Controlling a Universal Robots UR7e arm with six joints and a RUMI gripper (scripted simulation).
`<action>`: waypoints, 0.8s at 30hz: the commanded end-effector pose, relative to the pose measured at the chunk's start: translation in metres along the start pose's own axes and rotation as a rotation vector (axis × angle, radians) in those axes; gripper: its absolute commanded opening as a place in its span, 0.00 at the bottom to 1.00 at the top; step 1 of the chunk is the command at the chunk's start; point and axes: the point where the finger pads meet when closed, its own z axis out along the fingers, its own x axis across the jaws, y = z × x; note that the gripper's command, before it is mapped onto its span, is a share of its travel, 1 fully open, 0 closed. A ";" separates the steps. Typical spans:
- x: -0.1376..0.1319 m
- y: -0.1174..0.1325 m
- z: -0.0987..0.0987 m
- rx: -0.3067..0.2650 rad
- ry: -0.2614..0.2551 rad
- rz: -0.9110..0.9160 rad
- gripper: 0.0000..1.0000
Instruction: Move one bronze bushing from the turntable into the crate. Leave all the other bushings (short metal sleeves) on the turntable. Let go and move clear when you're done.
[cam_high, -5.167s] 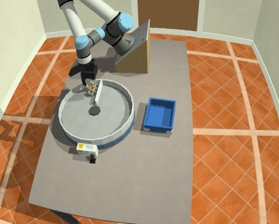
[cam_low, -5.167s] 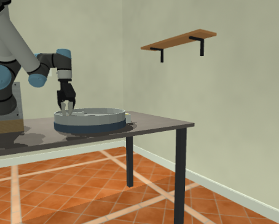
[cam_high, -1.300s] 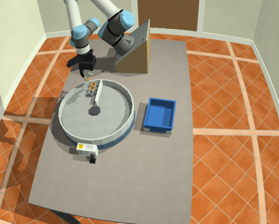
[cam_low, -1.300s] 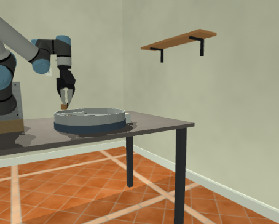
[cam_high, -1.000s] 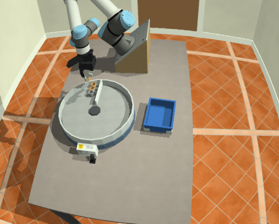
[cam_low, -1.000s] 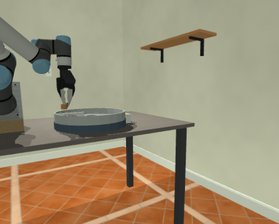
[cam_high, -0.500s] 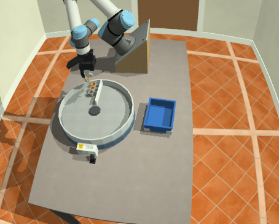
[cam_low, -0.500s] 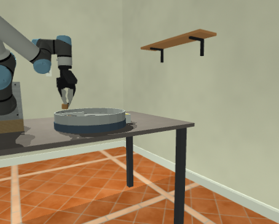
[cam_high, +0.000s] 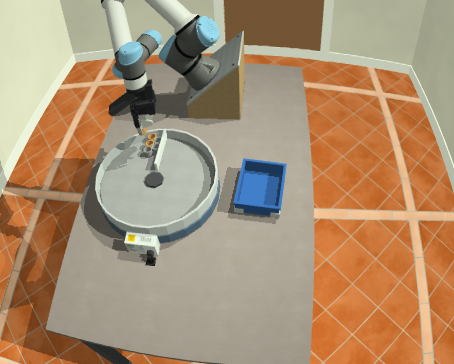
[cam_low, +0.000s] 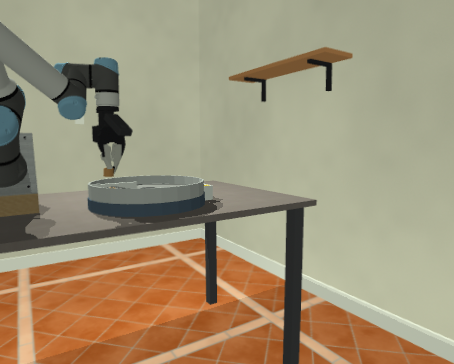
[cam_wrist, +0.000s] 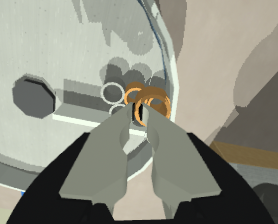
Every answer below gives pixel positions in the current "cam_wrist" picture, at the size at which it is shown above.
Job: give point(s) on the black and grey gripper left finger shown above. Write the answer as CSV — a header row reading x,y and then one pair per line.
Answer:
x,y
93,169

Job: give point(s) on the grey round turntable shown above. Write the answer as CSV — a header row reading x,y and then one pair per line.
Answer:
x,y
55,56

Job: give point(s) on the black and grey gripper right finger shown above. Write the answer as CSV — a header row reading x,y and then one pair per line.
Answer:
x,y
186,169

